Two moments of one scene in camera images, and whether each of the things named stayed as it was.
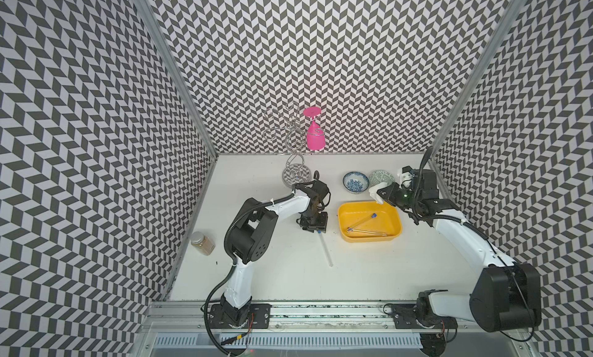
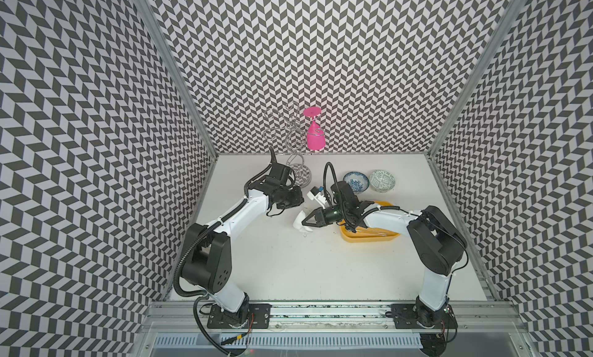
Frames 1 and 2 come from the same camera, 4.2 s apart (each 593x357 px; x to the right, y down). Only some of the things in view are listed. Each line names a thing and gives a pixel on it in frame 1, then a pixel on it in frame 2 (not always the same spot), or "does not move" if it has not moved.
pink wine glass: x=316 y=136 does not move
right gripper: x=389 y=188 to x=320 y=217
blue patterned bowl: x=356 y=182 does not move
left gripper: x=321 y=226 to x=297 y=200
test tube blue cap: x=367 y=232 does not move
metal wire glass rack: x=287 y=127 does not move
